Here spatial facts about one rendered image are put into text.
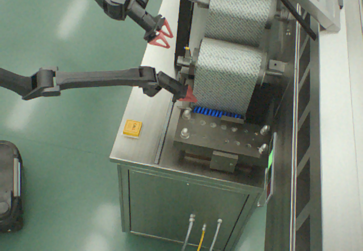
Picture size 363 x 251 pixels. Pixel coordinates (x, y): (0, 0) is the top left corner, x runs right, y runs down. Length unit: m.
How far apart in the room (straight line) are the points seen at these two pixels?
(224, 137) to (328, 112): 0.72
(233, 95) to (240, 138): 0.18
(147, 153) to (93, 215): 0.96
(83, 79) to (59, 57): 1.86
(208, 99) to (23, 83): 0.72
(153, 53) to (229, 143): 0.71
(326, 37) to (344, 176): 0.44
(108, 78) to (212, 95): 0.43
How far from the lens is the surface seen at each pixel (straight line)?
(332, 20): 1.29
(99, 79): 1.63
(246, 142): 1.74
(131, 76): 1.64
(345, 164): 1.02
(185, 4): 1.88
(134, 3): 1.57
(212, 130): 1.74
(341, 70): 1.20
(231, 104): 1.77
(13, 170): 2.64
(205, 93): 1.74
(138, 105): 1.96
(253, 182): 1.81
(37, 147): 2.98
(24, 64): 3.47
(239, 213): 2.03
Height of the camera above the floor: 2.44
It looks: 53 degrees down
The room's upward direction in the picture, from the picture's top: 7 degrees clockwise
